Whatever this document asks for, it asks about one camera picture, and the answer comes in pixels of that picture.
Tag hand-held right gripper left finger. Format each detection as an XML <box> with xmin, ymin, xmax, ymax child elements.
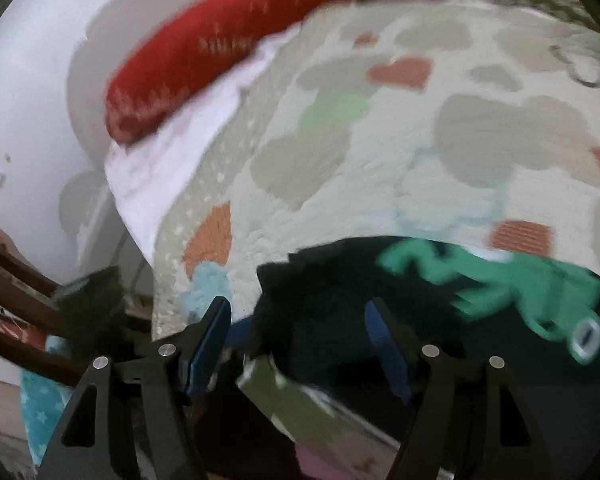
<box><xmin>37</xmin><ymin>296</ymin><xmax>232</xmax><ymax>480</ymax></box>

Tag red patterned pillow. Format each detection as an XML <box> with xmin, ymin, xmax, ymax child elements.
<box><xmin>104</xmin><ymin>0</ymin><xmax>383</xmax><ymax>145</ymax></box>

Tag quilted heart patchwork bedspread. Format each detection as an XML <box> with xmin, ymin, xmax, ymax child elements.
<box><xmin>151</xmin><ymin>0</ymin><xmax>600</xmax><ymax>343</ymax></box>

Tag teal star pattern cloth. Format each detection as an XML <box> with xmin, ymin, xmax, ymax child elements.
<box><xmin>19</xmin><ymin>369</ymin><xmax>83</xmax><ymax>467</ymax></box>

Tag white bed sheet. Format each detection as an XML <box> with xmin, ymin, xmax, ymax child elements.
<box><xmin>103</xmin><ymin>27</ymin><xmax>303</xmax><ymax>267</ymax></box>

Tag black pants with green print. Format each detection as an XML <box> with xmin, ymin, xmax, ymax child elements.
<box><xmin>255</xmin><ymin>236</ymin><xmax>600</xmax><ymax>413</ymax></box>

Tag grey padded headboard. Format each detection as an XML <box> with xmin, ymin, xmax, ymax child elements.
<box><xmin>59</xmin><ymin>0</ymin><xmax>233</xmax><ymax>241</ymax></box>

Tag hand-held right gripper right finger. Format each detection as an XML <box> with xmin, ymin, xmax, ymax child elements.
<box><xmin>364</xmin><ymin>297</ymin><xmax>556</xmax><ymax>480</ymax></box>

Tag wooden chair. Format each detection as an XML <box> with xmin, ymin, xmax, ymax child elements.
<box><xmin>0</xmin><ymin>240</ymin><xmax>153</xmax><ymax>387</ymax></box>

